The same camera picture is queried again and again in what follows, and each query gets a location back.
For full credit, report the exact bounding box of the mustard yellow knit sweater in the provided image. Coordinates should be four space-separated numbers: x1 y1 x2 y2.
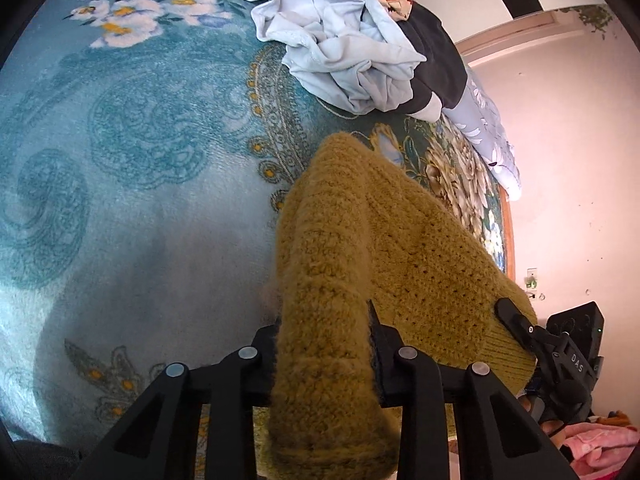
256 132 535 479

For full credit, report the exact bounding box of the pink cloth on floor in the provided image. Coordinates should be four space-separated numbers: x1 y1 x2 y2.
551 422 639 480

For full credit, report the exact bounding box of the grey floral duvet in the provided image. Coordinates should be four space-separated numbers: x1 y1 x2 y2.
442 65 523 202

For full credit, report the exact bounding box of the black white garment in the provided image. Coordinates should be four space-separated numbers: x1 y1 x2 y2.
395 0 466 122

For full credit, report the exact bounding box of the teal floral bed blanket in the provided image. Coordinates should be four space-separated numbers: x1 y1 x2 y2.
1 0 504 479

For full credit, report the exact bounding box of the green hanging plant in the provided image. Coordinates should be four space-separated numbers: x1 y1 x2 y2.
561 4 614 39

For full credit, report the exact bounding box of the light blue crumpled shirt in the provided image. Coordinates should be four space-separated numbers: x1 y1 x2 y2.
245 0 426 115

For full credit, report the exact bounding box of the wall power socket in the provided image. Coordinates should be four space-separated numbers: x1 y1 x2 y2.
524 268 538 292

